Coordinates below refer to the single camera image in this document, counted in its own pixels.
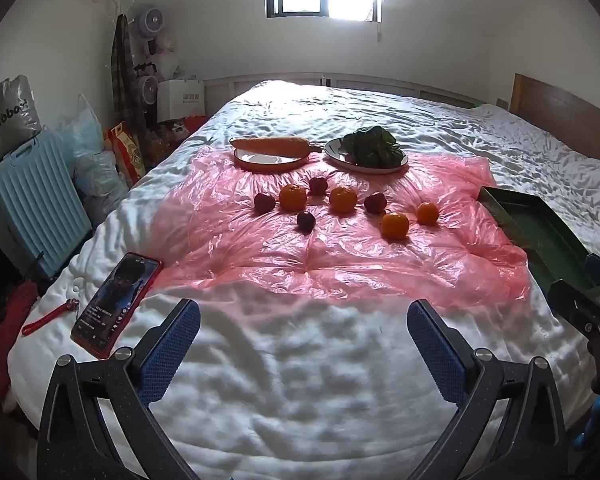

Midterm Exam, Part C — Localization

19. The pink plastic sheet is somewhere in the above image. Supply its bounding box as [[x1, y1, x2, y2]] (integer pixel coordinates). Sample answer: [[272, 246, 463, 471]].
[[155, 147, 531, 306]]

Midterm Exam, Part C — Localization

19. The wooden headboard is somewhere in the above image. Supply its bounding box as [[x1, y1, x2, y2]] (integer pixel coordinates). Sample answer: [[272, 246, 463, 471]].
[[509, 73, 600, 166]]

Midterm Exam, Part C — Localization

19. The small purple fan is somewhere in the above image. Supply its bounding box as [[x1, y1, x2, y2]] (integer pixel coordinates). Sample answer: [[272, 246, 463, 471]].
[[134, 6, 167, 41], [134, 76, 161, 108]]

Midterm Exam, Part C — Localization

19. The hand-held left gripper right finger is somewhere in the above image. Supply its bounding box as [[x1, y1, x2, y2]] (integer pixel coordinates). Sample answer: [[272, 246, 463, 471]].
[[407, 299, 568, 480]]

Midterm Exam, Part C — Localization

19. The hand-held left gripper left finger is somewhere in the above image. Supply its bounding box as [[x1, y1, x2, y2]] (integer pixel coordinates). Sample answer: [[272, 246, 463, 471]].
[[37, 298, 201, 480]]

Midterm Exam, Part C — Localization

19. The smartphone with red case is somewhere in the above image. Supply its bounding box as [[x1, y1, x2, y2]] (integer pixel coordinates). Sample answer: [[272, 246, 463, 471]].
[[71, 252, 162, 359]]

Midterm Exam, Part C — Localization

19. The red coiled lanyard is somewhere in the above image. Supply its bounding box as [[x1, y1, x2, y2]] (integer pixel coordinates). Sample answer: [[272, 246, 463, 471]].
[[21, 298, 80, 337]]

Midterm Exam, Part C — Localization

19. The light blue suitcase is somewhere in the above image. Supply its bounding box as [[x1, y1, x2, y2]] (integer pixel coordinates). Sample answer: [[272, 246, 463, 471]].
[[0, 127, 93, 281]]

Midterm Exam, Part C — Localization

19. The grey printed bag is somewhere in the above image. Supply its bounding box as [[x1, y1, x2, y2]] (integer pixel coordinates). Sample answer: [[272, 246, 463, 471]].
[[0, 75, 43, 153]]

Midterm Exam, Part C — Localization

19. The leafy green vegetable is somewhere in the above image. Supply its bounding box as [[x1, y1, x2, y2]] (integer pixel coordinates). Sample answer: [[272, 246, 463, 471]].
[[341, 126, 405, 167]]

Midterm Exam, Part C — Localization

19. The red cloth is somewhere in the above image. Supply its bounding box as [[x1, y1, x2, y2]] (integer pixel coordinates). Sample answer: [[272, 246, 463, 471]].
[[0, 280, 41, 396]]

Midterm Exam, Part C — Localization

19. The green rectangular tray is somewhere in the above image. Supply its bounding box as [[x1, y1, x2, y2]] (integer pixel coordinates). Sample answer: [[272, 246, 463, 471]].
[[479, 186, 600, 301]]

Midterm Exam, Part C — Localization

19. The clear plastic bag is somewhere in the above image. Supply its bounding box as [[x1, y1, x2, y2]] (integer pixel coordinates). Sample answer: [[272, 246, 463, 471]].
[[75, 150, 131, 226], [55, 94, 106, 161]]

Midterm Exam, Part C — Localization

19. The white cardboard box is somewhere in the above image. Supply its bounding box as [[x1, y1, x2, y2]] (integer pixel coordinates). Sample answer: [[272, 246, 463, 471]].
[[157, 79, 206, 123]]

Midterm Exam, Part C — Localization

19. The white round plate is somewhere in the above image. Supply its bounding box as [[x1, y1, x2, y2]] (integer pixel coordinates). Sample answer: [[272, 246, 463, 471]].
[[324, 137, 409, 175], [232, 146, 311, 173]]

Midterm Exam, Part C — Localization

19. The orange snack bag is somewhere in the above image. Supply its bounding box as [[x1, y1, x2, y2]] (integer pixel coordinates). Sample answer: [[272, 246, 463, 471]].
[[105, 121, 147, 187]]

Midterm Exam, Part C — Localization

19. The dark plaid scarf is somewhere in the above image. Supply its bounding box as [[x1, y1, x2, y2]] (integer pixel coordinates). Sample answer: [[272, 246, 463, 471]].
[[111, 14, 148, 161]]

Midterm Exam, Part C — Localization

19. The carrot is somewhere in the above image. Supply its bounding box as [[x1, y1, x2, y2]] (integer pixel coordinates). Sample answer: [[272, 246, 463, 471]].
[[230, 136, 322, 157]]

